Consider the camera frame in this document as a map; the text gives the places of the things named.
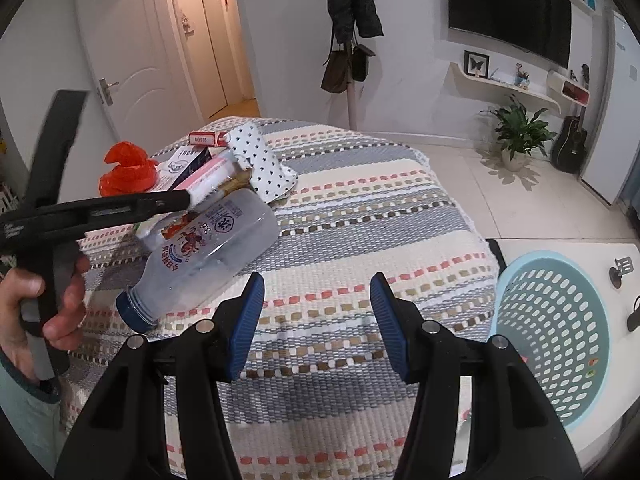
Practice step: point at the red plastic bag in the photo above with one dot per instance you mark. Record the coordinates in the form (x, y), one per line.
(125, 165)

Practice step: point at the black guitar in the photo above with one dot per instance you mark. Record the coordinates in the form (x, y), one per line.
(570, 145)

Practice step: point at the white door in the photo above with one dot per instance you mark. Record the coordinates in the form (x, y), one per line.
(130, 35)

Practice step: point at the dark phone stand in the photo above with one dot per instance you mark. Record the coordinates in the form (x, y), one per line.
(619, 272)

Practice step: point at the black bag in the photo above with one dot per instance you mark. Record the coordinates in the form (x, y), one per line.
(361, 62)

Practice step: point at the brown bag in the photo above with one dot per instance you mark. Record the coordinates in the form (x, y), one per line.
(336, 72)

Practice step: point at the red white cubby shelf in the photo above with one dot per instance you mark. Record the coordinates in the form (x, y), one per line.
(575, 91)

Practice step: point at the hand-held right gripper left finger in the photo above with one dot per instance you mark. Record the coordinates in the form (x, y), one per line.
(247, 320)

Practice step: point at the white curved wall shelf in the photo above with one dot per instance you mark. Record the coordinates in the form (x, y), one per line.
(500, 85)

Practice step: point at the polka dot paper cup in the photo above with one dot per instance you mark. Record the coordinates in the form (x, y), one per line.
(260, 160)

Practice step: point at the person's left forearm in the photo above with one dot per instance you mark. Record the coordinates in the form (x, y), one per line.
(25, 420)

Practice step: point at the blue white carton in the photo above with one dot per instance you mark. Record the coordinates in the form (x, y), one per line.
(182, 162)

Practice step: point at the green potted plant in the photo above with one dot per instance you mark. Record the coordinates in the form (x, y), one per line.
(517, 127)

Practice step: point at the clear plastic bottle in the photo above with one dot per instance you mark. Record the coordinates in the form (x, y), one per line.
(225, 245)

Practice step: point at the small shelf figurine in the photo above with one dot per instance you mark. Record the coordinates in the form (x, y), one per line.
(522, 77)

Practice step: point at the person's left hand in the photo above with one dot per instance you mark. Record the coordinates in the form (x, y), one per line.
(30, 285)

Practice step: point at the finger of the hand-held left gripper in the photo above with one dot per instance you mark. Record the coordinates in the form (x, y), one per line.
(150, 205)

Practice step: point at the black television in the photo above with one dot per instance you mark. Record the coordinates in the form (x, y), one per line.
(500, 5)

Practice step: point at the pink box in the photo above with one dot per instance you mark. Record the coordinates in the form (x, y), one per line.
(210, 172)

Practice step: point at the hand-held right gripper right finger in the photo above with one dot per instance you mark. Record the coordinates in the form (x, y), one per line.
(387, 325)

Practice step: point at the framed butterfly picture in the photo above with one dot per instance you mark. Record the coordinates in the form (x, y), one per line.
(476, 65)

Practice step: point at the black coat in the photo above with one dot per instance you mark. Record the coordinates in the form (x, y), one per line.
(350, 0)

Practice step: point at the pink coat rack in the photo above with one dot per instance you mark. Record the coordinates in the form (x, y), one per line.
(354, 105)

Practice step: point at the small red box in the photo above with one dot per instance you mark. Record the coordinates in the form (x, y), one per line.
(207, 138)

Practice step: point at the light blue plastic basket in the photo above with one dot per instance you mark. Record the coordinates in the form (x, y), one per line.
(530, 259)

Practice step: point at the dark mug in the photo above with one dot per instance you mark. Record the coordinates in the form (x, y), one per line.
(635, 317)

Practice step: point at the striped woven blanket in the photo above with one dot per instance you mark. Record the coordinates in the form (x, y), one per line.
(350, 210)

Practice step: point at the hallway door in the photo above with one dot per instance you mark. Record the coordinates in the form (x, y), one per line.
(205, 50)

